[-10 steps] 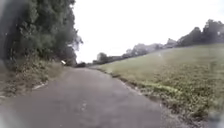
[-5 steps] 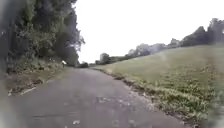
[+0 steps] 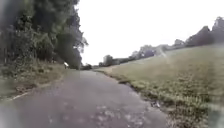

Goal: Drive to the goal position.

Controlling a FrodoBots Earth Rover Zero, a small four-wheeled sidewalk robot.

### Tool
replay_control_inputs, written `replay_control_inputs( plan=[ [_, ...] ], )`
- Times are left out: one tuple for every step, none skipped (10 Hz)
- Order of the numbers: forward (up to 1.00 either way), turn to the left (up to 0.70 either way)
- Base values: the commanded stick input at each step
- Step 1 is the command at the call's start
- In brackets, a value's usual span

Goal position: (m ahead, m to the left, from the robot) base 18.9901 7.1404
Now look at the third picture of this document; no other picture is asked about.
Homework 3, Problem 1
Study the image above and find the grass slope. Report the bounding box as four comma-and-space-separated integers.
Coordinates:
94, 43, 224, 128

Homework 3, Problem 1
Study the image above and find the grey asphalt path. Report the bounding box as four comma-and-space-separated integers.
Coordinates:
0, 68, 171, 128

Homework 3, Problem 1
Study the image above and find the dense wood of trees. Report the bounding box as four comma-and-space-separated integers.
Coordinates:
0, 0, 90, 71

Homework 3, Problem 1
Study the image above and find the distant row of trees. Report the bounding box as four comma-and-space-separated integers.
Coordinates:
98, 15, 224, 68

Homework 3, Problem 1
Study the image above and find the overgrown grass verge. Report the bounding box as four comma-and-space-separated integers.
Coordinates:
0, 61, 68, 101

